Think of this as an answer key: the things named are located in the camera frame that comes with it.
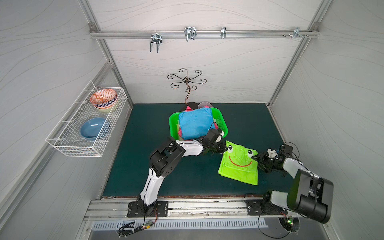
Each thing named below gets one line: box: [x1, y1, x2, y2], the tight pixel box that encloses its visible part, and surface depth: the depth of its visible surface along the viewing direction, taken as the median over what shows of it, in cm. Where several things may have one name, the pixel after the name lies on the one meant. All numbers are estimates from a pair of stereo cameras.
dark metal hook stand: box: [167, 68, 208, 106], surface depth 94 cm
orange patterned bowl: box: [90, 88, 117, 109], surface depth 73 cm
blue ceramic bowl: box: [80, 117, 110, 140], surface depth 66 cm
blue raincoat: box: [179, 107, 215, 140], surface depth 103 cm
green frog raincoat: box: [218, 140, 259, 185], surface depth 88 cm
